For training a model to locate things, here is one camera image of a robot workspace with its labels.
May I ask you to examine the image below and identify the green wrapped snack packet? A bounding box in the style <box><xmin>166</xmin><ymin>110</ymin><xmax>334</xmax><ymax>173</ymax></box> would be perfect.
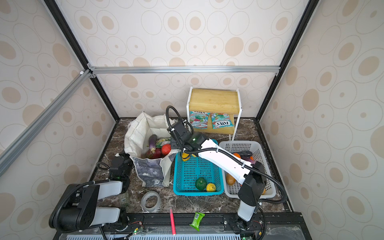
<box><xmin>190</xmin><ymin>212</ymin><xmax>205</xmax><ymax>232</ymax></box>

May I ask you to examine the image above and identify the pink dragon fruit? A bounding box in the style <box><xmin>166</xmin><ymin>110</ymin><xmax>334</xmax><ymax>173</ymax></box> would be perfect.
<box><xmin>145</xmin><ymin>148</ymin><xmax>163</xmax><ymax>160</ymax></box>

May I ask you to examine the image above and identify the small yellow fruit front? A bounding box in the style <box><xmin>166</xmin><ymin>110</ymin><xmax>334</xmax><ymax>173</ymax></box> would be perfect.
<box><xmin>206</xmin><ymin>183</ymin><xmax>217</xmax><ymax>192</ymax></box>

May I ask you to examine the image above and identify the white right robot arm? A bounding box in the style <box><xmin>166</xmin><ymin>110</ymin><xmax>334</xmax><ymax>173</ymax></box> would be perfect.
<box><xmin>167</xmin><ymin>121</ymin><xmax>266</xmax><ymax>222</ymax></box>

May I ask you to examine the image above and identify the white canvas grocery bag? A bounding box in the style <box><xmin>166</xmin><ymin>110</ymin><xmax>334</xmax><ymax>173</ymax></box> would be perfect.
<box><xmin>124</xmin><ymin>112</ymin><xmax>180</xmax><ymax>187</ymax></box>

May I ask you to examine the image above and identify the green yellow snack bag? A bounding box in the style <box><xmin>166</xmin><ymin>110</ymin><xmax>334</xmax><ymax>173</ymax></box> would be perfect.
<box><xmin>156</xmin><ymin>138</ymin><xmax>171</xmax><ymax>148</ymax></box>

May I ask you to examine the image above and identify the red apple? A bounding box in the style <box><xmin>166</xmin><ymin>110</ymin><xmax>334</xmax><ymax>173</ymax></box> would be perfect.
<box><xmin>161</xmin><ymin>144</ymin><xmax>172</xmax><ymax>156</ymax></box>

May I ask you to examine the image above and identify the green bell pepper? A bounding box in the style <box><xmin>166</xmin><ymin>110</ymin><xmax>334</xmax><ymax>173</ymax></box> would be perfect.
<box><xmin>195</xmin><ymin>178</ymin><xmax>208</xmax><ymax>191</ymax></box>

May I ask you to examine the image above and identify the brown potato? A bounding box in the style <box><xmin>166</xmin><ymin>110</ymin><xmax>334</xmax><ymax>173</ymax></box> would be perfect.
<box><xmin>226</xmin><ymin>174</ymin><xmax>236</xmax><ymax>186</ymax></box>

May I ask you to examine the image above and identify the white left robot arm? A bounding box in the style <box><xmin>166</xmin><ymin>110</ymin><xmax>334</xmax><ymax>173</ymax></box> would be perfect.
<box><xmin>49</xmin><ymin>153</ymin><xmax>134</xmax><ymax>234</ymax></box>

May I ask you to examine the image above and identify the red green candy bag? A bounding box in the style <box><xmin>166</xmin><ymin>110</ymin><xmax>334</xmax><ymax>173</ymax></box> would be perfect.
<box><xmin>189</xmin><ymin>111</ymin><xmax>210</xmax><ymax>130</ymax></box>

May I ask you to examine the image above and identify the green Fox's candy bag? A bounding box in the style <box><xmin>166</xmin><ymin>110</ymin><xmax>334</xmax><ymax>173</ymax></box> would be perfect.
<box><xmin>211</xmin><ymin>113</ymin><xmax>234</xmax><ymax>129</ymax></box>

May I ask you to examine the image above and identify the pink pen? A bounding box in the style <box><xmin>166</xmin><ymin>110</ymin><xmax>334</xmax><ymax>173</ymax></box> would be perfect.
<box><xmin>170</xmin><ymin>209</ymin><xmax>177</xmax><ymax>236</ymax></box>

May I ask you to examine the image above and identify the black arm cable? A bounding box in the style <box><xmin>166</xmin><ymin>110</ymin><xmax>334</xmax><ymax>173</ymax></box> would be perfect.
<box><xmin>165</xmin><ymin>105</ymin><xmax>288</xmax><ymax>240</ymax></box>
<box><xmin>50</xmin><ymin>161</ymin><xmax>127</xmax><ymax>232</ymax></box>

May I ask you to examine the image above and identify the clear tape roll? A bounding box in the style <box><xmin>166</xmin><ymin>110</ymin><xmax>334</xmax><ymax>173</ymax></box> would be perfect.
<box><xmin>141</xmin><ymin>191</ymin><xmax>162</xmax><ymax>213</ymax></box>

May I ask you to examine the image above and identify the teal plastic basket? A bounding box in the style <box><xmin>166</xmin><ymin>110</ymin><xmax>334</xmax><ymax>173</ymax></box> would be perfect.
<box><xmin>173</xmin><ymin>154</ymin><xmax>224</xmax><ymax>197</ymax></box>

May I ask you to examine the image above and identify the small glass spice jar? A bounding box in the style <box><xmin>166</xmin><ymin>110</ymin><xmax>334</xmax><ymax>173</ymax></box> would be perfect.
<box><xmin>119</xmin><ymin>191</ymin><xmax>130</xmax><ymax>208</ymax></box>

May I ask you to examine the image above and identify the purple eggplant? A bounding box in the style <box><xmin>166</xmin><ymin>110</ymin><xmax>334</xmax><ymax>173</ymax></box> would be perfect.
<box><xmin>237</xmin><ymin>151</ymin><xmax>256</xmax><ymax>164</ymax></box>
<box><xmin>149</xmin><ymin>134</ymin><xmax>158</xmax><ymax>154</ymax></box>

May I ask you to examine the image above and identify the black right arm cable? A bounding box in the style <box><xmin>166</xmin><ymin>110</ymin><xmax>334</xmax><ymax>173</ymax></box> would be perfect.
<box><xmin>165</xmin><ymin>105</ymin><xmax>288</xmax><ymax>240</ymax></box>

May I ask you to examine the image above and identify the orange tomato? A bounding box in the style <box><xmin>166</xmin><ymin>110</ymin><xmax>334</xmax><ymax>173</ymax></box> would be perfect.
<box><xmin>233</xmin><ymin>153</ymin><xmax>241</xmax><ymax>159</ymax></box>

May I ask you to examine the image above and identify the wrinkled yellow lemon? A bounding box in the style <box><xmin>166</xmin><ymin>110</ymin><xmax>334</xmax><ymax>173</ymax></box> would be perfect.
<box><xmin>181</xmin><ymin>152</ymin><xmax>191</xmax><ymax>162</ymax></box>

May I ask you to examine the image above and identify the white plastic basket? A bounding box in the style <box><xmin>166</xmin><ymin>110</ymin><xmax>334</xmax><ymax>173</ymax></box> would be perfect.
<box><xmin>219</xmin><ymin>141</ymin><xmax>277</xmax><ymax>199</ymax></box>

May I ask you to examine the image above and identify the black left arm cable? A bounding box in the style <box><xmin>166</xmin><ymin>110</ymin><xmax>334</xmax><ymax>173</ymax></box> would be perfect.
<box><xmin>50</xmin><ymin>161</ymin><xmax>127</xmax><ymax>232</ymax></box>

